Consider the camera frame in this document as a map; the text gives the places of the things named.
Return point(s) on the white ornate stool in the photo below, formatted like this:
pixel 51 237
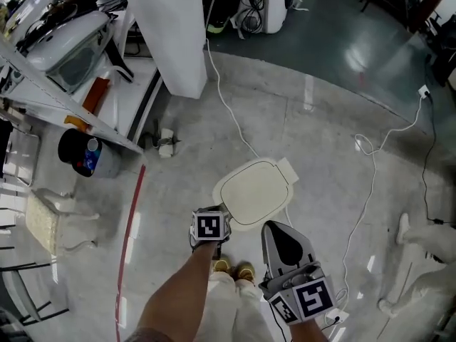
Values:
pixel 41 223

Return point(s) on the white rounded equipment case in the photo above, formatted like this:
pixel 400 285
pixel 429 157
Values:
pixel 67 37

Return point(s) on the cream lidded trash bin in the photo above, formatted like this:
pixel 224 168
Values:
pixel 256 191

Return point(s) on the dark wooden staircase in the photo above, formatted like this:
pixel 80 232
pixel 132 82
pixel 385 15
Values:
pixel 427 2

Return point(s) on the person's right yellow shoe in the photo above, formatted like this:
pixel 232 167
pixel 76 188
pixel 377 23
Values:
pixel 246 272

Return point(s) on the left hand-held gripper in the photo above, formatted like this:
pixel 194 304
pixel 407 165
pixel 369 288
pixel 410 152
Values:
pixel 208 226

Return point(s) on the person's right forearm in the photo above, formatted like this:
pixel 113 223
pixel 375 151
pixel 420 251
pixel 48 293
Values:
pixel 306 331

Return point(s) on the white square pillar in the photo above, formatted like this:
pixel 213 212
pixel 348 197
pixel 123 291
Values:
pixel 167 30

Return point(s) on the orange pad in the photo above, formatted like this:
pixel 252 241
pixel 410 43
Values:
pixel 96 91

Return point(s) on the person's left yellow shoe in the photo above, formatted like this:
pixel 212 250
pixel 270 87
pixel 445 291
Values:
pixel 221 265

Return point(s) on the clear plastic cup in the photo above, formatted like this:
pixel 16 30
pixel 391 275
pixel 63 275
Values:
pixel 93 144

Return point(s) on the person's left forearm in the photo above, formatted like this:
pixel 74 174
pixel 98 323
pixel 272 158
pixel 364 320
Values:
pixel 178 290

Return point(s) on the grey waste bin black bag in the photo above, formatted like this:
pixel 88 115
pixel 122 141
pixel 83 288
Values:
pixel 107 162

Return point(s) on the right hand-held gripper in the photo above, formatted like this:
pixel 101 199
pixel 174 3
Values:
pixel 310 298

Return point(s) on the white metal shelving rack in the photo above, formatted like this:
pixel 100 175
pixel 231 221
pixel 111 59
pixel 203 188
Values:
pixel 140 84

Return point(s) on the white power strip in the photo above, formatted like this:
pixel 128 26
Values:
pixel 424 92
pixel 336 317

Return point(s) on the person's yellow shoe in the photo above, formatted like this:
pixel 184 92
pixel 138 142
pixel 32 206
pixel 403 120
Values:
pixel 221 265
pixel 246 272

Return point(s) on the person's cream trousers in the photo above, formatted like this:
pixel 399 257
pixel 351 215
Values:
pixel 228 308

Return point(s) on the blue snack wrapper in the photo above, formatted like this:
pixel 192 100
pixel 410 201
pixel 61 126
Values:
pixel 88 159

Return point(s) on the white backpack shell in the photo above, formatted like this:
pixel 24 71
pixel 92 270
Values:
pixel 272 2

